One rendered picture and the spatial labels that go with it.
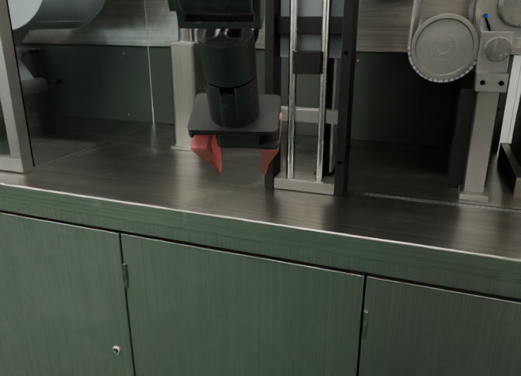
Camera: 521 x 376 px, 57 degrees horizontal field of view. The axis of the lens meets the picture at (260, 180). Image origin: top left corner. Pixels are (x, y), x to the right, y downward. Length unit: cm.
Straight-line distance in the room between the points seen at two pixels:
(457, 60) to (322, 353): 60
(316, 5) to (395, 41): 45
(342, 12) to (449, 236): 43
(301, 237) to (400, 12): 72
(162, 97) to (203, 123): 103
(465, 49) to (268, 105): 52
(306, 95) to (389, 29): 28
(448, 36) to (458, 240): 39
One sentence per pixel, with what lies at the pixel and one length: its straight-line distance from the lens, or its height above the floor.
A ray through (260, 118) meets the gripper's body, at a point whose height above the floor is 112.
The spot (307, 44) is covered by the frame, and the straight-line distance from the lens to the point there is 92.
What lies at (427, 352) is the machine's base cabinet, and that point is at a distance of 91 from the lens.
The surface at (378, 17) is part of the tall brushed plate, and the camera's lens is 133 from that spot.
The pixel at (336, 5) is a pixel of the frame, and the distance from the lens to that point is 91.
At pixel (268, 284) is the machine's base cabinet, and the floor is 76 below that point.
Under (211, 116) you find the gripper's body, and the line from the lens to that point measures 55.
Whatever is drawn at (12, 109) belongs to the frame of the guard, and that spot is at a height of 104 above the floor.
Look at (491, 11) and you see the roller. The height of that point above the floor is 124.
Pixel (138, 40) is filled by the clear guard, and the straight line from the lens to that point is 152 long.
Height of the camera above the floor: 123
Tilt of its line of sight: 19 degrees down
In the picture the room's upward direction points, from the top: straight up
